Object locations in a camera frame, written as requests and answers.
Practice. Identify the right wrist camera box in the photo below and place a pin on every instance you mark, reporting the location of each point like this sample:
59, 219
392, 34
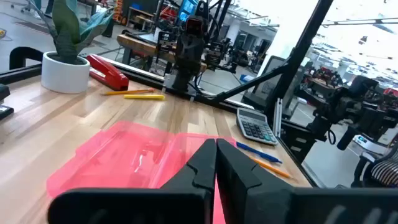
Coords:
194, 26

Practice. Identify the red stapler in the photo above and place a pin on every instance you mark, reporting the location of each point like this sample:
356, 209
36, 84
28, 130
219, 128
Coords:
109, 74

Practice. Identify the pink translucent plastic supply box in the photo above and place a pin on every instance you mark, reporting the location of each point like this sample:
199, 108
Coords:
124, 155

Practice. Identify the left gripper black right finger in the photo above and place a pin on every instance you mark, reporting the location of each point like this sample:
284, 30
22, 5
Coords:
233, 174

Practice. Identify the black chair back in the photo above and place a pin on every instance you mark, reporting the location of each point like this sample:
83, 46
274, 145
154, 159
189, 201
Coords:
25, 49

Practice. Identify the grey desk calculator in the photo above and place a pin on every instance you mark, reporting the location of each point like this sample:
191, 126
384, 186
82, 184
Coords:
256, 127

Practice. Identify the yellow highlighter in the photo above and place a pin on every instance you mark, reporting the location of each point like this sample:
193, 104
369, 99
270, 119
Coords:
144, 97

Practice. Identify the blue pen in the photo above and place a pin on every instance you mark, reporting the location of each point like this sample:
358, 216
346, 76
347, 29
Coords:
258, 152

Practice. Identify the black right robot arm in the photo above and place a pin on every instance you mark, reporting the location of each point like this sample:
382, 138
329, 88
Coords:
186, 82

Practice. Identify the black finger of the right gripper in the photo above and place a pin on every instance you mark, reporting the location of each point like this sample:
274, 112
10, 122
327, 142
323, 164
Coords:
195, 53
186, 53

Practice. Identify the black monitor back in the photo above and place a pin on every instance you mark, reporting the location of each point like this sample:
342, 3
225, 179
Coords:
270, 84

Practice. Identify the green snake plant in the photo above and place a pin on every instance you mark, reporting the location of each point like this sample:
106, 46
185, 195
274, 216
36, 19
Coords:
65, 34

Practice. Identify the black stapler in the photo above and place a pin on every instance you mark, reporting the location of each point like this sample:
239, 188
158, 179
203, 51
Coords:
3, 93

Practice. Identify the striped office chair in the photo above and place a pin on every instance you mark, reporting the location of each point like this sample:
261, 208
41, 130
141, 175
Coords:
385, 171

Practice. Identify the black background robot arm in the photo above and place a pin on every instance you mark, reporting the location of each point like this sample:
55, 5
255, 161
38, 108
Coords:
357, 102

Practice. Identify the wooden workbench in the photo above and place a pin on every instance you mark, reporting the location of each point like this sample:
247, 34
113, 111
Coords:
136, 46

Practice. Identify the blue lit monitor screen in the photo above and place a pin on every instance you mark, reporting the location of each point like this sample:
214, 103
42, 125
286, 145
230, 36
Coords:
186, 9

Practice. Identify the white round plant pot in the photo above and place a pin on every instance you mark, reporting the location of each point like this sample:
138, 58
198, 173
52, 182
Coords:
63, 77

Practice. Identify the orange pencil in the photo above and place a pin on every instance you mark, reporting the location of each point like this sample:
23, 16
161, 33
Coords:
130, 91
270, 168

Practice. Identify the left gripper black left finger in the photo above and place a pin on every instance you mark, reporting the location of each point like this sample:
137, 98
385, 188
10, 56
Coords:
199, 168

